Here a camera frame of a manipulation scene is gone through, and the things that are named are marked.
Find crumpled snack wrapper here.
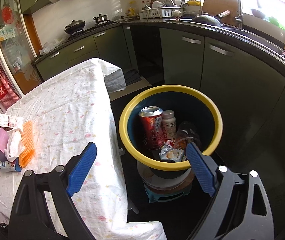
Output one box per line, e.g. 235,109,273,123
159,140,187,163

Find wooden cutting board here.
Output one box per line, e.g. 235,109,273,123
202,0,238,27

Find black pan by sink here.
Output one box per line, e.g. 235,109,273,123
191,10,230,27

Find orange foam net sleeve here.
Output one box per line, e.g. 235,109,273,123
19,121,35,168

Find chrome kitchen faucet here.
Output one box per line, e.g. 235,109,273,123
234,0,262,30

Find floral white tablecloth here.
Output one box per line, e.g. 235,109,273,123
0,58,166,239

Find white paper towel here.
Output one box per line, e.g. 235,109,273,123
5,127,25,162

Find pink purple box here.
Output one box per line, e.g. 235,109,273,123
0,127,9,163

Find white pill bottle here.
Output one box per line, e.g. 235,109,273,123
162,110,176,140

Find red white milk carton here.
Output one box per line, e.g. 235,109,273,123
0,113,23,128

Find clear plastic cup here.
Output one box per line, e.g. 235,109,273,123
174,122,202,150

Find red cola can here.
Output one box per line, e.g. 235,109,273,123
139,106,164,150

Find green kitchen cabinets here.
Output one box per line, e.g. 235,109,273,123
36,22,285,171

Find glass cabinet door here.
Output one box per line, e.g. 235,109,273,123
0,0,42,97

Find yellow rimmed trash bin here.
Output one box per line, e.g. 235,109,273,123
119,85,223,172

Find small blue white tube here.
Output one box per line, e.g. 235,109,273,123
0,159,21,172

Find white dish rack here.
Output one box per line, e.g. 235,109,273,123
137,0,184,19

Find steel pot on stove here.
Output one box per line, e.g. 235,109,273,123
93,14,108,25

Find black wok on stove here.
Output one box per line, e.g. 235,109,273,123
64,20,85,34

